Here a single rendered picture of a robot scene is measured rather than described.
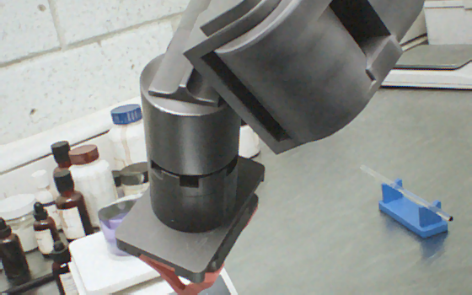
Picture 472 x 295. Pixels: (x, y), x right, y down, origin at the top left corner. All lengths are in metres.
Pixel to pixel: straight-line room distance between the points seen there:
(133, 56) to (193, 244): 0.75
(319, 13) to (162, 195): 0.15
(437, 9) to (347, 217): 0.85
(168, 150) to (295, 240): 0.43
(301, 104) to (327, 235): 0.46
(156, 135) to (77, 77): 0.72
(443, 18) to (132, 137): 0.86
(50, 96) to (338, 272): 0.57
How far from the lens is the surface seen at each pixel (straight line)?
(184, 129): 0.34
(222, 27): 0.30
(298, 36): 0.29
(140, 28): 1.14
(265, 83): 0.30
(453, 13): 1.54
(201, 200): 0.38
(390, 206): 0.79
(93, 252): 0.64
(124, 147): 0.97
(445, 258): 0.70
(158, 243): 0.40
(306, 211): 0.83
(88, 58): 1.07
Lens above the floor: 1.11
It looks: 22 degrees down
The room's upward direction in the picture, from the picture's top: 11 degrees counter-clockwise
